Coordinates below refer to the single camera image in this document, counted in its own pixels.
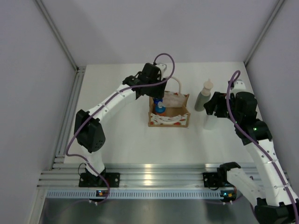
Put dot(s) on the grey-green bottle beige cap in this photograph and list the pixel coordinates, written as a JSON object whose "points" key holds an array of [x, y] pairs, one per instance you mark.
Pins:
{"points": [[203, 96]]}

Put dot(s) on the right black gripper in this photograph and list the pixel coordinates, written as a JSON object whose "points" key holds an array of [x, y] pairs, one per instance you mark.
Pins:
{"points": [[219, 100]]}

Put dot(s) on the white square bottle grey cap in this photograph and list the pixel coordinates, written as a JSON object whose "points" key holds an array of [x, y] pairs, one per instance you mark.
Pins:
{"points": [[210, 122]]}

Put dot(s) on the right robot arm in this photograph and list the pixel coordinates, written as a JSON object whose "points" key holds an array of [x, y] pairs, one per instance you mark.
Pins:
{"points": [[275, 202]]}

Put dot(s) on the dark blue pump bottle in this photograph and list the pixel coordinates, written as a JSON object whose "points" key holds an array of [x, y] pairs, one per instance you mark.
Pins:
{"points": [[158, 101]]}

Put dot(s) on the light blue pump bottle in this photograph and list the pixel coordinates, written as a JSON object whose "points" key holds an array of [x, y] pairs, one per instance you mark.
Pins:
{"points": [[160, 110]]}

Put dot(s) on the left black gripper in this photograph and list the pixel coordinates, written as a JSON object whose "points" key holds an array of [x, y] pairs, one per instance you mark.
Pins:
{"points": [[160, 93]]}

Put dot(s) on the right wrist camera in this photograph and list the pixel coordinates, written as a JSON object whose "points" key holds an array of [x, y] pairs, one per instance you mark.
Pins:
{"points": [[238, 86]]}

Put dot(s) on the aluminium frame post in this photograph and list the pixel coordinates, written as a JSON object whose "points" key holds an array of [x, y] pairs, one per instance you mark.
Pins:
{"points": [[278, 6], [57, 34]]}

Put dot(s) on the watermelon print canvas bag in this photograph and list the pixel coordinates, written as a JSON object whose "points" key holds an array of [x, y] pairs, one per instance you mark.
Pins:
{"points": [[177, 114]]}

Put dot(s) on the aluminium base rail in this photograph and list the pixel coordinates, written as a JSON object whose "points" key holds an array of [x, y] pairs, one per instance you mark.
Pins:
{"points": [[133, 176]]}

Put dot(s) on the white slotted cable duct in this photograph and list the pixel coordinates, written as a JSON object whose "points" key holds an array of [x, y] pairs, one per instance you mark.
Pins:
{"points": [[139, 194]]}

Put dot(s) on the right aluminium frame post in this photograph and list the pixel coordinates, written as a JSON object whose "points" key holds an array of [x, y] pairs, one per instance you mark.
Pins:
{"points": [[278, 6]]}

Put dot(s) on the left aluminium frame post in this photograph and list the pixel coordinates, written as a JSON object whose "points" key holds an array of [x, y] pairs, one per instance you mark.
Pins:
{"points": [[57, 34]]}

